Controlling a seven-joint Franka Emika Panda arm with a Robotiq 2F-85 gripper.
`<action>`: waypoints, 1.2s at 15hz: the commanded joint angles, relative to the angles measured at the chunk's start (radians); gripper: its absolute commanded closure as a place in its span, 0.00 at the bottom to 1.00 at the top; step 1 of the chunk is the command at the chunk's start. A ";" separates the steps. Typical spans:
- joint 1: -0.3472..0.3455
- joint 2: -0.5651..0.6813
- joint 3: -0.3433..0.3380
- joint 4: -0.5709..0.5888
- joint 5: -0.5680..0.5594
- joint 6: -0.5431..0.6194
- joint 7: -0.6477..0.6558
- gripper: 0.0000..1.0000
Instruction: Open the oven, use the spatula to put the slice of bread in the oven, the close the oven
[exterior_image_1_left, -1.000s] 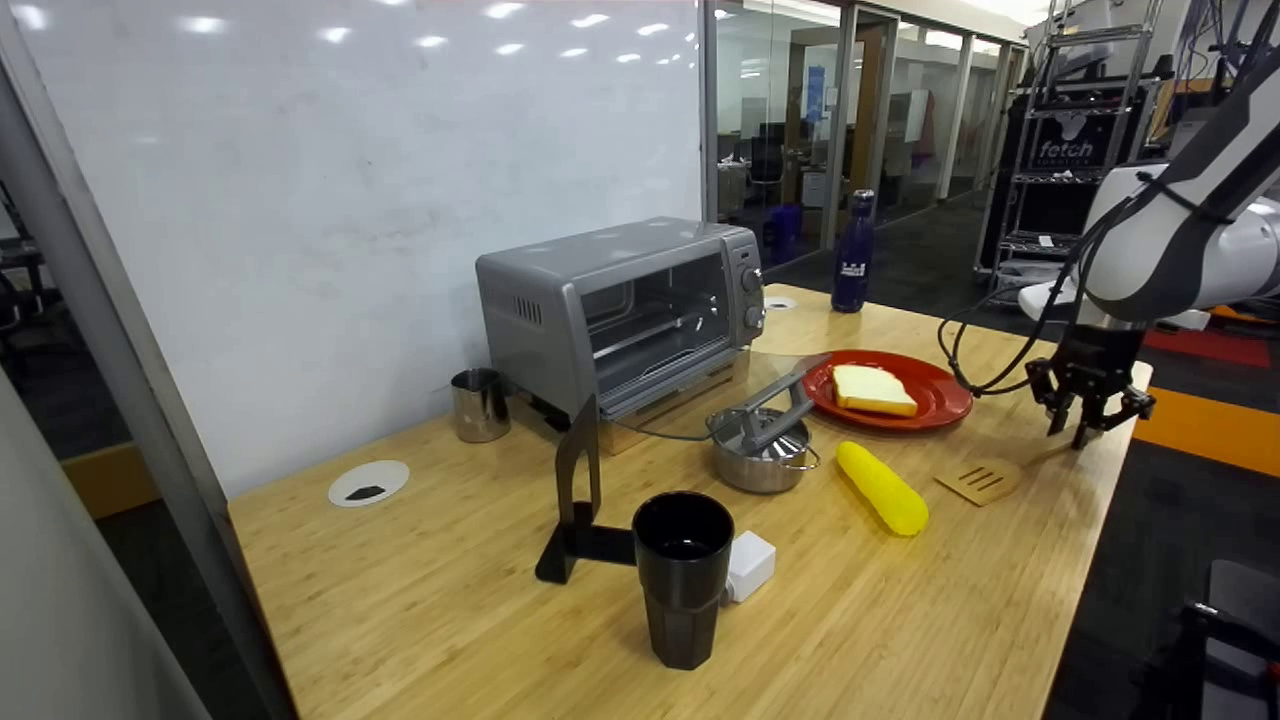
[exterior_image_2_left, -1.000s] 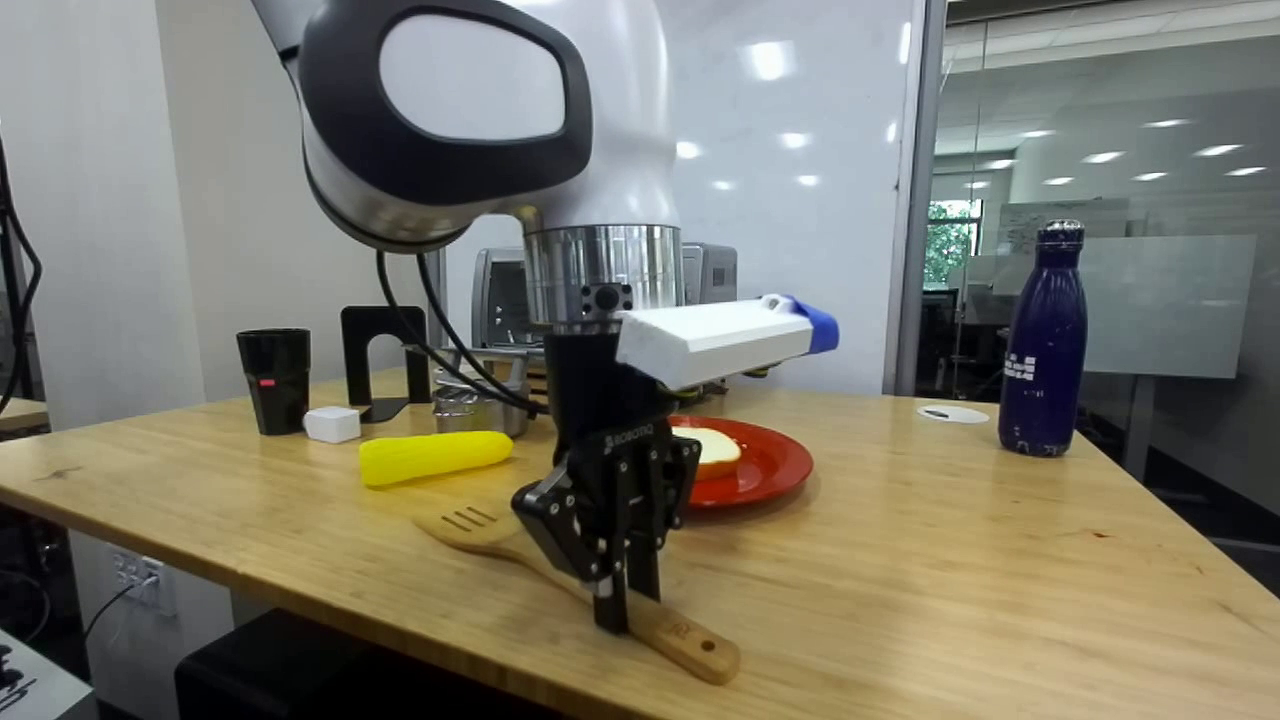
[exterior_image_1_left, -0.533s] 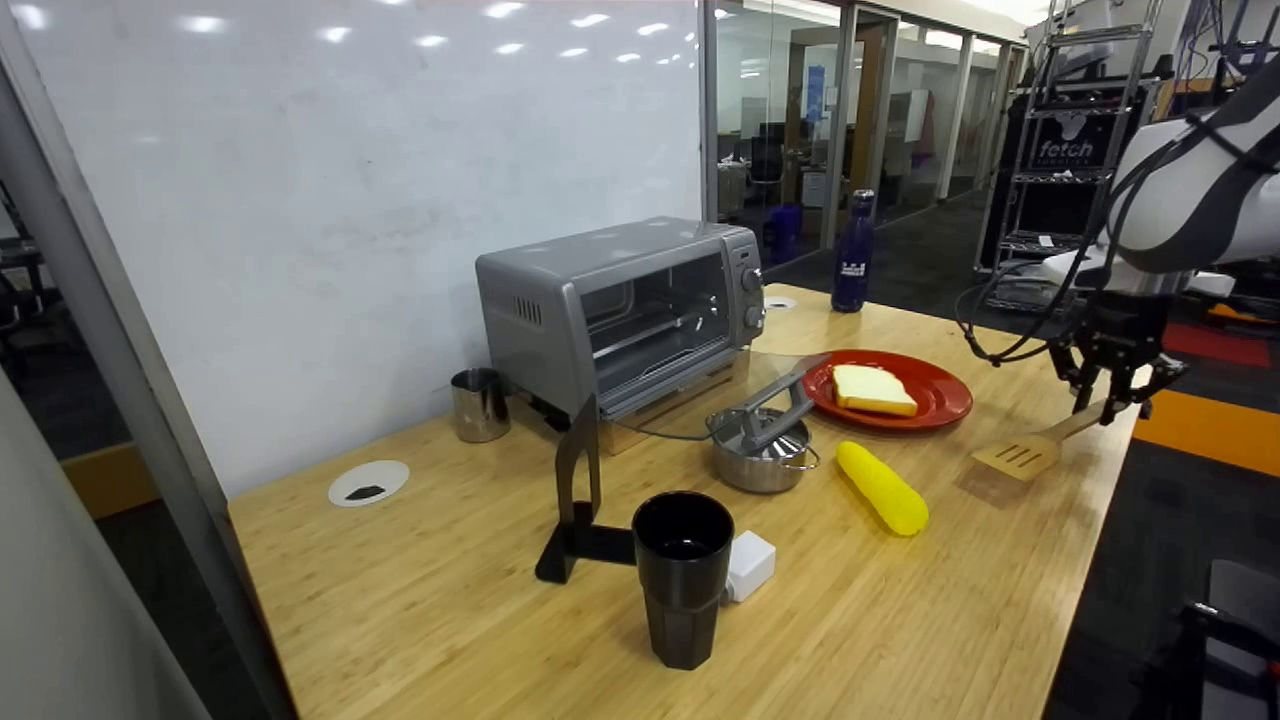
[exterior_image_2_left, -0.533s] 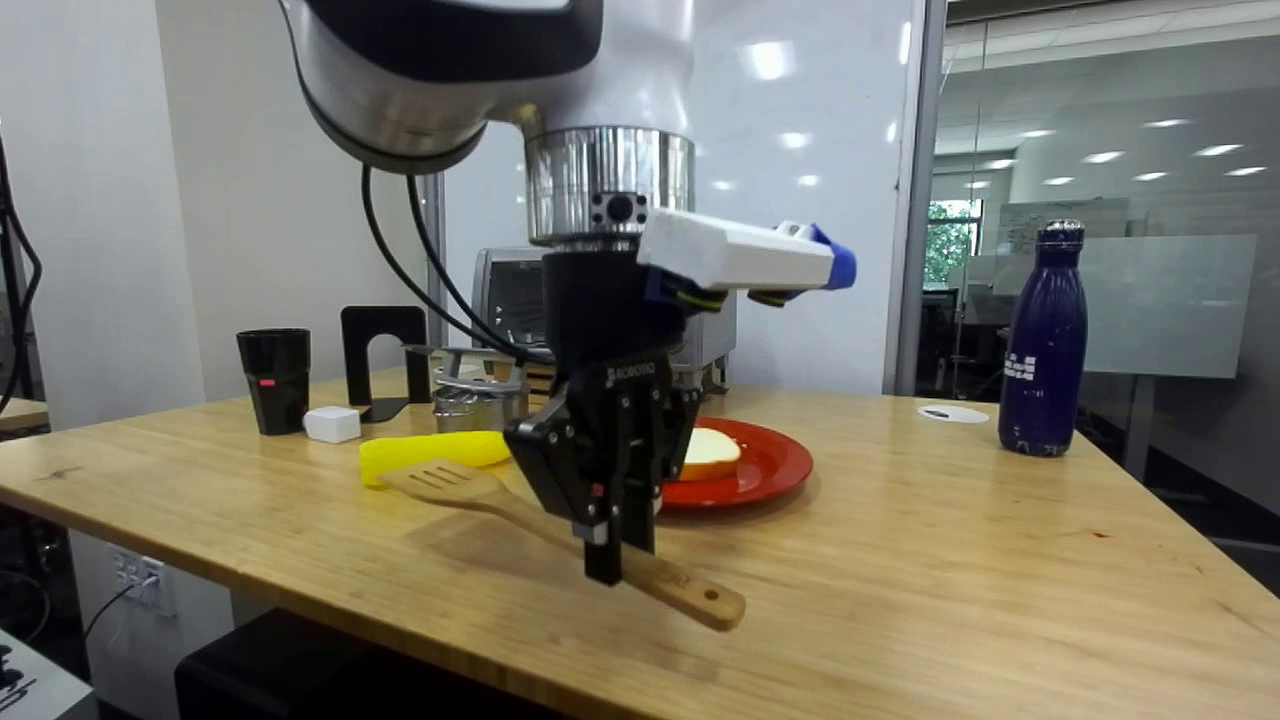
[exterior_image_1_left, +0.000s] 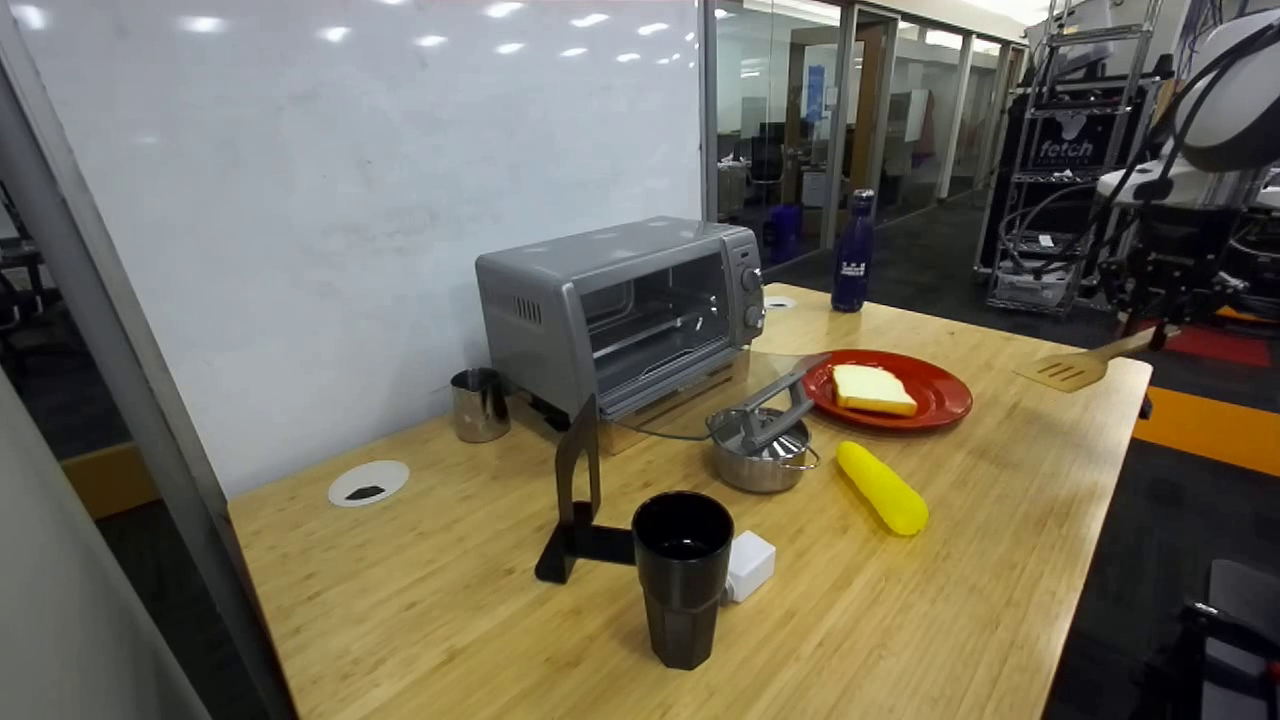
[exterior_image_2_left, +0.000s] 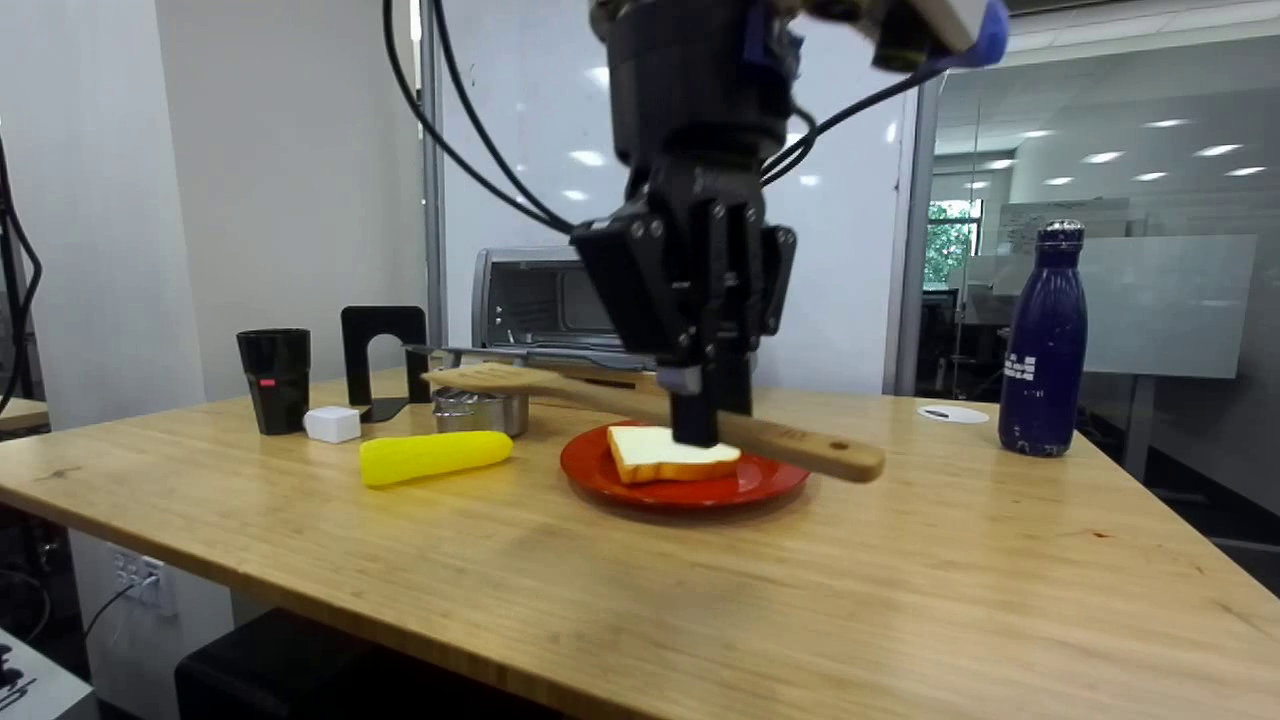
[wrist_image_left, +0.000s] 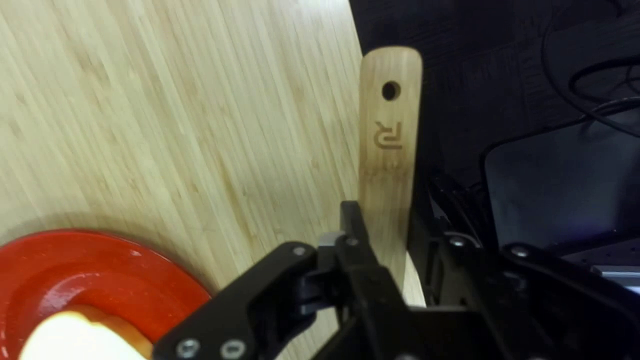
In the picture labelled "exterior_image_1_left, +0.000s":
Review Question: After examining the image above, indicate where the dark blue water bottle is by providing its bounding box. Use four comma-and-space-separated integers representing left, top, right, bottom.
827, 187, 883, 315

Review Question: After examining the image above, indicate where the red plate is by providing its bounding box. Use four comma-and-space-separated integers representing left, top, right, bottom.
790, 349, 975, 435

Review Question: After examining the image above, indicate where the metal shelving rack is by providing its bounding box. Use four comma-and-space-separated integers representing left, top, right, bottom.
970, 14, 1151, 315

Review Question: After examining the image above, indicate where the framed whiteboard panel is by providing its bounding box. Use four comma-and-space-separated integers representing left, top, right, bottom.
0, 0, 724, 720

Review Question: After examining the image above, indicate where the small white block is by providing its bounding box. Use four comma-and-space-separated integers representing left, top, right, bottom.
724, 523, 779, 605

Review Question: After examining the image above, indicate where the small steel cup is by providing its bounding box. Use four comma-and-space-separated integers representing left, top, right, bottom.
446, 364, 515, 446

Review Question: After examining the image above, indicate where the yellow toy corn cob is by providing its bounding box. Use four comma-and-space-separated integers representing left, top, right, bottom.
833, 435, 937, 539

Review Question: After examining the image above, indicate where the black metal bookend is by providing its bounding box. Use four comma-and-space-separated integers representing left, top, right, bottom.
531, 394, 644, 587

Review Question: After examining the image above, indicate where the wooden slotted spatula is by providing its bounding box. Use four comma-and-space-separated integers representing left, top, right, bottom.
1030, 322, 1159, 394

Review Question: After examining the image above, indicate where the white bread slice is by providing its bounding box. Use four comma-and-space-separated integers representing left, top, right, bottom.
827, 360, 922, 419

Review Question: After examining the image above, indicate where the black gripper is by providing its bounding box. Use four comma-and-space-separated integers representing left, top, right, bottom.
1120, 194, 1241, 360

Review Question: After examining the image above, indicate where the black plastic tumbler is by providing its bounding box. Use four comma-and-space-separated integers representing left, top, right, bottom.
627, 488, 739, 672

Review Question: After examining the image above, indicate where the small steel pot with lid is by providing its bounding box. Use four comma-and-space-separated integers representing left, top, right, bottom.
702, 404, 821, 498

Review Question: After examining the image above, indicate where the black chair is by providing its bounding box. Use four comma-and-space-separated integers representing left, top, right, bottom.
1132, 557, 1280, 720

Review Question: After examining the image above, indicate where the silver toaster oven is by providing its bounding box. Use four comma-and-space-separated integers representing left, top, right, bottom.
471, 214, 770, 422

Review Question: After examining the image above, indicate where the glass oven door with handle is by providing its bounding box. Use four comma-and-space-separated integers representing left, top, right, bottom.
616, 349, 833, 459

